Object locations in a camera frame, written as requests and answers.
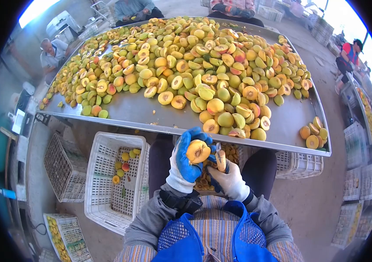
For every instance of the white machine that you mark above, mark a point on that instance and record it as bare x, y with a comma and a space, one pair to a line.
62, 24

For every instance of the large metal sorting table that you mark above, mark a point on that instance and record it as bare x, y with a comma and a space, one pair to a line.
133, 111

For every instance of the loose whole peaches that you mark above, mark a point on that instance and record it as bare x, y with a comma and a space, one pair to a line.
125, 166

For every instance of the row of yellow peach pieces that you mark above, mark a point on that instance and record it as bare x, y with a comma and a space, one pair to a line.
56, 237

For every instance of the person's right hand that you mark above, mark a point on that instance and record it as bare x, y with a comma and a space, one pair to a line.
233, 183

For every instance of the person's right fingers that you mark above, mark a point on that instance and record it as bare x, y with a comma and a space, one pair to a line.
228, 165

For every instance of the person's left hand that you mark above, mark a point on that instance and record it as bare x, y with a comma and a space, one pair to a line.
181, 160

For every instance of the blue bottle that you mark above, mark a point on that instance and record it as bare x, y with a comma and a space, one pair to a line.
7, 193

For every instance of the stack of white crates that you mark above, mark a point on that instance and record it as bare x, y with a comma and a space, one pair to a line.
322, 31

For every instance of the white weighing scale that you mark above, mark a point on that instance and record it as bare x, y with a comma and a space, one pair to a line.
18, 121

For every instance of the batch of pitted peach halves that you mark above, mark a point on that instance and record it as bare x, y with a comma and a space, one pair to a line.
233, 154

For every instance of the person's body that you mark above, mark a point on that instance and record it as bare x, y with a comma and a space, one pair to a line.
212, 229

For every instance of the small cluster of peach halves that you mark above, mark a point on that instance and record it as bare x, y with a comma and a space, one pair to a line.
313, 134

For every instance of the person's left fingers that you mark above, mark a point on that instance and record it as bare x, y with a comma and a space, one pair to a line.
200, 132

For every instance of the cut yellow peach half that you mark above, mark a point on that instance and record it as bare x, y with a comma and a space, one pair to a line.
198, 151

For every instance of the heap of peach halves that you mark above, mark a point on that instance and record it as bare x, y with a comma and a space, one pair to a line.
205, 65

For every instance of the metal table with peaches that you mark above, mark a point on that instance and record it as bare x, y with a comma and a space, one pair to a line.
367, 114

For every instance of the black wrist band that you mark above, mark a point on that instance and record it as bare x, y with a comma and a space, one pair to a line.
181, 201
248, 198

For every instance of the person's right thumb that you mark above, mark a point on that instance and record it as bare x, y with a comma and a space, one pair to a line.
212, 178

